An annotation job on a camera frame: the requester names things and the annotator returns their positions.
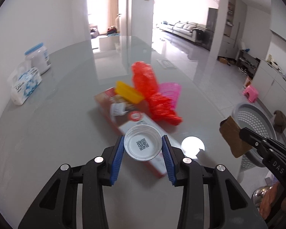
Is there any brown cardboard scrap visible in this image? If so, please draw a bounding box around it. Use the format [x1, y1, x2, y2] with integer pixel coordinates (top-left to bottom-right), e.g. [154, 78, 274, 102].
[219, 116, 252, 158]

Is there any grey perforated trash basket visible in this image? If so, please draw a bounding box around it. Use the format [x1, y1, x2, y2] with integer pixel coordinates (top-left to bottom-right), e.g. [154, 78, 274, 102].
[231, 103, 277, 171]

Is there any red white toothpaste box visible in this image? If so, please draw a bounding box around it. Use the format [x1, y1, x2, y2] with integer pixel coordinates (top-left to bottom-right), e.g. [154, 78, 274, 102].
[94, 87, 181, 178]

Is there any metal pot lid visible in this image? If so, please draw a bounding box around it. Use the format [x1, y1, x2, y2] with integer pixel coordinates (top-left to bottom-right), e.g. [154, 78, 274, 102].
[251, 185, 272, 208]

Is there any white sideboard cabinet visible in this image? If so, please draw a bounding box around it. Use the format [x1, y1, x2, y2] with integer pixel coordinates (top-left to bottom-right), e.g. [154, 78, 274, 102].
[252, 60, 286, 136]

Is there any pink plastic mesh basket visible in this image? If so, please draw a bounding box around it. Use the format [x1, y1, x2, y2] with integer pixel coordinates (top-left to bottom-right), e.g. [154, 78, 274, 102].
[159, 82, 182, 109]

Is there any pink plastic stool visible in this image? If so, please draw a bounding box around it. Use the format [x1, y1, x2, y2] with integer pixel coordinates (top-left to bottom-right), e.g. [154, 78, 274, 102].
[242, 85, 259, 103]

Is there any red plastic bag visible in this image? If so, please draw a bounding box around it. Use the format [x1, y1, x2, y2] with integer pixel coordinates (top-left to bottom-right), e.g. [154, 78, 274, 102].
[131, 61, 183, 126]

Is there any shoe rack with shoes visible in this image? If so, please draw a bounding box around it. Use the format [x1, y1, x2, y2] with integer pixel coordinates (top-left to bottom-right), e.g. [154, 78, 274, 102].
[236, 50, 260, 79]

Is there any blue white tissue pack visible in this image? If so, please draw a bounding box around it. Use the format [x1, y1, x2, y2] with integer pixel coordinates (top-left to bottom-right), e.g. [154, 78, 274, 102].
[7, 60, 42, 106]

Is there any white jar blue lid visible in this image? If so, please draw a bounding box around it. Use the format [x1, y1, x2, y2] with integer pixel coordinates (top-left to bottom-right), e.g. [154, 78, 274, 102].
[24, 42, 51, 75]

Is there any light grey sofa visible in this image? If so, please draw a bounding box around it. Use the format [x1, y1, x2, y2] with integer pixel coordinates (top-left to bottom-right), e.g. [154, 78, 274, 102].
[158, 21, 212, 44]

